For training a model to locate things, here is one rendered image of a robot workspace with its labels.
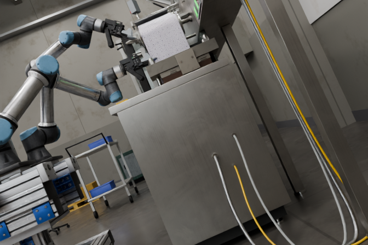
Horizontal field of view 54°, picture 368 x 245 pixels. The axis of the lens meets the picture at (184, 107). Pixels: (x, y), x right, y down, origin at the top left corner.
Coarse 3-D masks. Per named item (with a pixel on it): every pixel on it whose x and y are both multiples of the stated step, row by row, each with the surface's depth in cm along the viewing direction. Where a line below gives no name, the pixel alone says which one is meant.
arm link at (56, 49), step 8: (64, 32) 202; (72, 32) 205; (56, 40) 209; (64, 40) 202; (72, 40) 204; (80, 40) 211; (48, 48) 212; (56, 48) 208; (64, 48) 208; (56, 56) 212; (32, 64) 217
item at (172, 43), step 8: (176, 32) 211; (152, 40) 211; (160, 40) 211; (168, 40) 211; (176, 40) 211; (184, 40) 211; (152, 48) 210; (160, 48) 210; (168, 48) 210; (176, 48) 210; (184, 48) 210; (152, 56) 210; (160, 56) 210; (168, 56) 210
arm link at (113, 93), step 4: (108, 84) 206; (112, 84) 206; (116, 84) 208; (108, 88) 206; (112, 88) 206; (116, 88) 207; (104, 92) 213; (108, 92) 206; (112, 92) 205; (116, 92) 206; (120, 92) 208; (104, 96) 212; (108, 96) 208; (112, 96) 206; (116, 96) 205; (120, 96) 207; (108, 100) 212; (112, 100) 206; (116, 100) 206
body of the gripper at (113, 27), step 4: (108, 20) 214; (112, 20) 214; (104, 24) 213; (108, 24) 215; (112, 24) 214; (116, 24) 212; (120, 24) 212; (104, 28) 214; (108, 28) 214; (112, 28) 212; (116, 28) 213; (120, 28) 213; (104, 32) 217; (112, 32) 212; (116, 36) 217; (120, 36) 217
